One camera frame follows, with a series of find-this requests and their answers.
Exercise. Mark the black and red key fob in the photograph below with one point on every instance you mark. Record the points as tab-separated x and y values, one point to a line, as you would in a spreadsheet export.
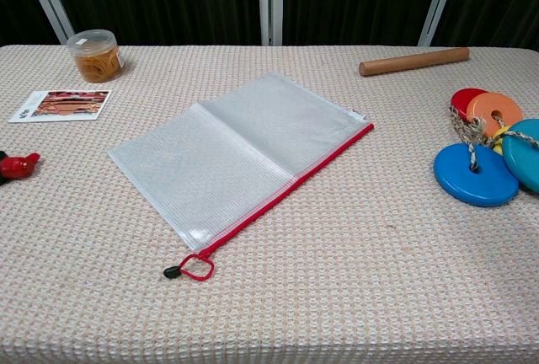
17	166

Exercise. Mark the beige waffle tablecloth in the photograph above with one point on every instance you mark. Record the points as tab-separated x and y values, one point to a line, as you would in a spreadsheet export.
337	275

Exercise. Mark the wooden rolling pin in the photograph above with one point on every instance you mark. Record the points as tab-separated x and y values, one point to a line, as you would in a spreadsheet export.
414	61

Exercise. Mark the blue wooden disc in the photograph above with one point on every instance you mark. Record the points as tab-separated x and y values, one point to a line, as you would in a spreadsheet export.
463	183

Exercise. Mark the red wooden disc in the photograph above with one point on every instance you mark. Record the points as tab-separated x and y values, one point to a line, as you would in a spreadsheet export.
461	100

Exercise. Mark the clear jar of rubber bands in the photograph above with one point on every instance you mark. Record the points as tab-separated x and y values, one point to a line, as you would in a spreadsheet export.
96	60

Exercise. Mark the printed postcard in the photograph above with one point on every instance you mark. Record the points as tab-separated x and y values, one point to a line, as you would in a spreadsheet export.
63	105

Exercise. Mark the orange wooden disc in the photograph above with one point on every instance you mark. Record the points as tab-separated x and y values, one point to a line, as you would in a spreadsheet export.
480	111

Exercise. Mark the yellow wooden disc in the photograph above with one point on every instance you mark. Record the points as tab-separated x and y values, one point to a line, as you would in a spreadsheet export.
501	133

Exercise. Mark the teal wooden disc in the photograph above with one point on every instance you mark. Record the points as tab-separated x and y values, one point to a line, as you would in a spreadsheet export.
522	157

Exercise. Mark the upright white frame post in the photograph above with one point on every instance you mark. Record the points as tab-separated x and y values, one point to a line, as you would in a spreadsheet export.
270	1

